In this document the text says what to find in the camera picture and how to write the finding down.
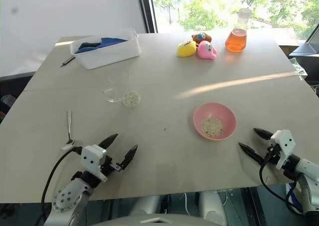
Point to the metal spoon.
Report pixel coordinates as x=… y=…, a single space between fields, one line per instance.
x=69 y=126

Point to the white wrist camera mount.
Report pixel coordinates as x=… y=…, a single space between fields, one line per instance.
x=284 y=143
x=91 y=158

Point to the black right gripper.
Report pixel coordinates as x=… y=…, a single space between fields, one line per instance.
x=273 y=155

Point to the clear glass measuring cup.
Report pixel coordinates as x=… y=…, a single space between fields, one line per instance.
x=117 y=86

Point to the silver robot torso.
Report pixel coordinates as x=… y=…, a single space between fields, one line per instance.
x=159 y=218

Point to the crumpled pale cloth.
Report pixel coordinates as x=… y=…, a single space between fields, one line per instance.
x=298 y=67

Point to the yellow plush toy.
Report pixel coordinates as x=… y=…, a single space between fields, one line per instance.
x=186 y=49

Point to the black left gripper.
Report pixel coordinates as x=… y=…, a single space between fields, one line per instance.
x=107 y=167

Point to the black pen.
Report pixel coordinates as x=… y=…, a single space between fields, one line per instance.
x=67 y=61

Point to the pink plush toy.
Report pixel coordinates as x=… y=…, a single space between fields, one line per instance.
x=206 y=51

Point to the pink bowl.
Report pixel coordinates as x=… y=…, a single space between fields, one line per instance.
x=219 y=112

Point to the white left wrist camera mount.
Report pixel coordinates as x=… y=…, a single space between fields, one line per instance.
x=91 y=158

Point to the black window frame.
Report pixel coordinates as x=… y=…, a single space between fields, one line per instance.
x=147 y=9

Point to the glass flask with orange liquid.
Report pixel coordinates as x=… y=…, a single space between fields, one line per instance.
x=236 y=40

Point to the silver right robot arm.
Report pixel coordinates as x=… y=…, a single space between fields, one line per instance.
x=305 y=176

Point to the white plastic bin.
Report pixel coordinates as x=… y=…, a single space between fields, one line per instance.
x=109 y=54

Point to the dark laptop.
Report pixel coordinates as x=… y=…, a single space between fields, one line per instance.
x=305 y=47

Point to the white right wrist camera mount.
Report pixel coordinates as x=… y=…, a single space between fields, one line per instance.
x=284 y=143

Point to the blue cloth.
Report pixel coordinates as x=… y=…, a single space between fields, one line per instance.
x=112 y=42

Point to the brown plush toy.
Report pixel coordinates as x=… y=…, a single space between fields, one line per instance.
x=202 y=37

